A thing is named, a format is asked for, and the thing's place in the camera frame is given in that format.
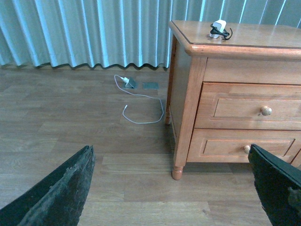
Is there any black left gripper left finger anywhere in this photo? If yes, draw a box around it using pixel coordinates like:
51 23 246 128
0 146 95 226

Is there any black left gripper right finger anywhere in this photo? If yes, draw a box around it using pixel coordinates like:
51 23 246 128
248 144 301 226

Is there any wooden drawer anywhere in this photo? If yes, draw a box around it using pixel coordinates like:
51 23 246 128
195 82 301 130
187 129 301 163

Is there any white charger adapter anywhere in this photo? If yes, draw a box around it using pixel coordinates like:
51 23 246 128
209 19 226 39

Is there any wooden nightstand cabinet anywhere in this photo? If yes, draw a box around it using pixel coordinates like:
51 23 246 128
165 20 301 180

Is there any white plug adapter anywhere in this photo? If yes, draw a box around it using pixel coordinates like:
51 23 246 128
121 77 129 83

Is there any open grey floor socket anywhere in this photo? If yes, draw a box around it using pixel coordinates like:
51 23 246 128
124 77 138 89

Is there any closed grey floor socket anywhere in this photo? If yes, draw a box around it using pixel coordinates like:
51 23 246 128
143 82 158 89

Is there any pale green curtain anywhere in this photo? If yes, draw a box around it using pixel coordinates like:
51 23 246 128
0 0 301 67

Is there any white floor cable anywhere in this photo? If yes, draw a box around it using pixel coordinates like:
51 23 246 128
114 74 165 125

